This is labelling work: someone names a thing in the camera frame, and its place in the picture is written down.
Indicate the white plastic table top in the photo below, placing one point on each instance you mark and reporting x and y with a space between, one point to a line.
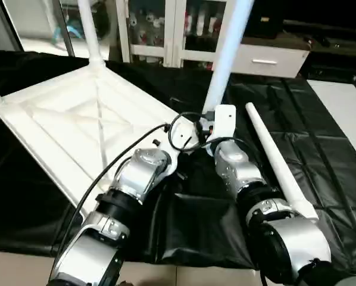
65 125

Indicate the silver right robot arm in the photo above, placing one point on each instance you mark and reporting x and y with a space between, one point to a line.
249 185

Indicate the black work mat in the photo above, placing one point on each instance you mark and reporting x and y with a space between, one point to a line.
196 232

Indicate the white drawer unit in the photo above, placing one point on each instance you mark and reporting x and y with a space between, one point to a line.
267 59

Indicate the white glass door cabinet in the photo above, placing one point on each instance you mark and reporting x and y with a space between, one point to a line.
166 30

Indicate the white drawer cabinet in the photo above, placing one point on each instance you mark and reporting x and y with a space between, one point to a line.
333 27

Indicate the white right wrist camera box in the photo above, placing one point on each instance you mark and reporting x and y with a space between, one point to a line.
224 122

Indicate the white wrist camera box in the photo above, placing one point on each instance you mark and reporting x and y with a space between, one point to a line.
224 122
177 146

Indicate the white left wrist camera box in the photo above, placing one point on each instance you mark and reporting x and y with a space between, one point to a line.
177 146

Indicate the blue frame trolley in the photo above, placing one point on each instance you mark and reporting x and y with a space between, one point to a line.
77 24

